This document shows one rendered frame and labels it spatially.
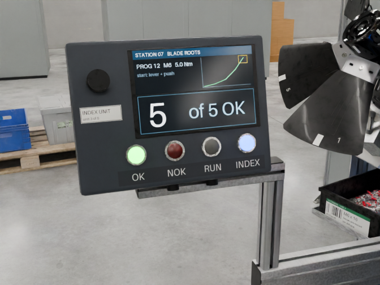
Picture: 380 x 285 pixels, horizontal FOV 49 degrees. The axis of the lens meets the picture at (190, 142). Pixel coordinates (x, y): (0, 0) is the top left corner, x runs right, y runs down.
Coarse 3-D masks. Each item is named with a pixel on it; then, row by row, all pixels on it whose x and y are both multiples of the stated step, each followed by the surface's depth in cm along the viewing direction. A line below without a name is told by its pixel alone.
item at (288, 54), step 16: (288, 48) 142; (304, 48) 135; (320, 48) 130; (288, 64) 141; (304, 64) 135; (320, 64) 131; (336, 64) 127; (288, 80) 141; (304, 80) 136; (320, 80) 132; (288, 96) 142; (304, 96) 137
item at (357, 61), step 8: (352, 56) 117; (344, 64) 116; (360, 64) 116; (368, 64) 115; (376, 64) 115; (352, 72) 115; (360, 72) 115; (368, 72) 115; (376, 72) 114; (368, 80) 114
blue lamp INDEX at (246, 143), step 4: (240, 136) 56; (244, 136) 56; (248, 136) 56; (252, 136) 56; (240, 140) 56; (244, 140) 56; (248, 140) 56; (252, 140) 56; (240, 144) 56; (244, 144) 56; (248, 144) 56; (252, 144) 56; (240, 148) 56; (244, 148) 56; (248, 148) 56; (252, 148) 56; (244, 152) 56; (248, 152) 56
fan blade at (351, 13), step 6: (348, 0) 145; (354, 0) 139; (360, 0) 131; (366, 0) 125; (348, 6) 144; (354, 6) 139; (360, 6) 131; (366, 6) 124; (348, 12) 144; (354, 12) 138; (360, 12) 131; (348, 18) 144; (354, 18) 138
